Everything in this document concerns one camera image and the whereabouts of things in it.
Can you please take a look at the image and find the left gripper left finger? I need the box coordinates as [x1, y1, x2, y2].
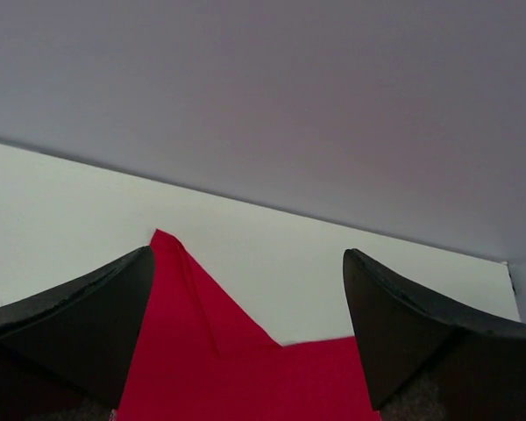
[0, 246, 154, 420]

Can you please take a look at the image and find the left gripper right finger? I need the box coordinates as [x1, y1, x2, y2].
[343, 249, 526, 420]

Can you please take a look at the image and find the red t-shirt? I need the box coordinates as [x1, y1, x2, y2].
[116, 231, 379, 420]

